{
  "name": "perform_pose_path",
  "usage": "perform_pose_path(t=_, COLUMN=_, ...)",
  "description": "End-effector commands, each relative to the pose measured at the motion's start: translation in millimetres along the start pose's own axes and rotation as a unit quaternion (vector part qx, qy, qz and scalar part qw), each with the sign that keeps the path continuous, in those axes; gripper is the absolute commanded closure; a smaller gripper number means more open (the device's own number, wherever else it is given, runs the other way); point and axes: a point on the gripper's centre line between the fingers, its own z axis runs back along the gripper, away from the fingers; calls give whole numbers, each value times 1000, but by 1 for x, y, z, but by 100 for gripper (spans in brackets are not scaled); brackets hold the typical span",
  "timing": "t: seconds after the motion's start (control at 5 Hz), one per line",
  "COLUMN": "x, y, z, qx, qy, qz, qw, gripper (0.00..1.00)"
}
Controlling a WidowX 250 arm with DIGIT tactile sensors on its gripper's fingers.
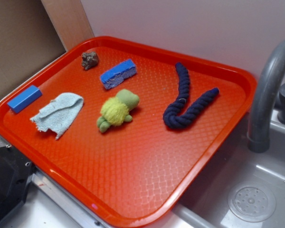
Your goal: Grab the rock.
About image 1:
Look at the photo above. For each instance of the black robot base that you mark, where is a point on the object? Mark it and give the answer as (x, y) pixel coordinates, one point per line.
(15, 177)

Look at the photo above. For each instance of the brown rock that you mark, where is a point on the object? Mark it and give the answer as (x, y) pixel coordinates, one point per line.
(89, 60)

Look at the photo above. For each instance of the orange plastic tray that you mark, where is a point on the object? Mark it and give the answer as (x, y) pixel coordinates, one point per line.
(132, 174)

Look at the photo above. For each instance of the green plush turtle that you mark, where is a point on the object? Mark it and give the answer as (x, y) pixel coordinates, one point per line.
(116, 110)

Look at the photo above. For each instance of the blue sponge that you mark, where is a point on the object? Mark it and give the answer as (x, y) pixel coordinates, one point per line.
(117, 74)

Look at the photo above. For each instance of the light blue cloth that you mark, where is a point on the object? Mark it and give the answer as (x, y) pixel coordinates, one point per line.
(59, 114)

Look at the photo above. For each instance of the grey plastic sink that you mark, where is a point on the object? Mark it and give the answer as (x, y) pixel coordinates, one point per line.
(205, 203)

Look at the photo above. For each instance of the grey faucet spout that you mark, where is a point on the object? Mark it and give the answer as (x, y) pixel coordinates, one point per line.
(267, 91)

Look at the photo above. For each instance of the blue rectangular block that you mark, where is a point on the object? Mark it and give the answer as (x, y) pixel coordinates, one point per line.
(24, 99)

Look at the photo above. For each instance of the sink drain strainer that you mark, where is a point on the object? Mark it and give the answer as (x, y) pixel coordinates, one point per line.
(251, 202)

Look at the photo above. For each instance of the cardboard panel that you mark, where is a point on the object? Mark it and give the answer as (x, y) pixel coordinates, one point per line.
(33, 33)

